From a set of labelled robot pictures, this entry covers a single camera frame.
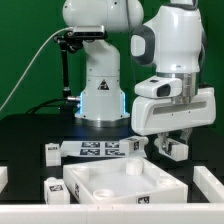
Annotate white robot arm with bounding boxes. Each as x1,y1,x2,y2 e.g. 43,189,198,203
63,0,216,154

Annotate white fence piece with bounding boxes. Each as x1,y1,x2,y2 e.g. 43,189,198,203
0,166,8,193
193,166,224,203

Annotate white front fence rail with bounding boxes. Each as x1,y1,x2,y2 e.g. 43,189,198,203
0,203,224,224

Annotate paper sheet with tags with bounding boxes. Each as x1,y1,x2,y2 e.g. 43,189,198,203
61,140,136,158

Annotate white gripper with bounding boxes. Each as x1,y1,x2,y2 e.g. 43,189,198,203
131,87,216,154

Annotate white camera cable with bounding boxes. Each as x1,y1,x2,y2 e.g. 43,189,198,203
0,26,74,113

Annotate white left fence piece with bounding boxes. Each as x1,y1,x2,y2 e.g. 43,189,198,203
0,166,8,193

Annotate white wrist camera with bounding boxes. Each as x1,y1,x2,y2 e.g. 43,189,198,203
134,76,182,99

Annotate black camera on stand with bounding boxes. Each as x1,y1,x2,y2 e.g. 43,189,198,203
53,25,108,108

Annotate white right fence piece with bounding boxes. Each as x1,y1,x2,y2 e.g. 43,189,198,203
193,166,224,203

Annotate black base cables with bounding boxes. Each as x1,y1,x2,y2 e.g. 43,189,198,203
25,95,82,115

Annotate white square tabletop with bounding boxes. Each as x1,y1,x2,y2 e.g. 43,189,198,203
63,157,188,204

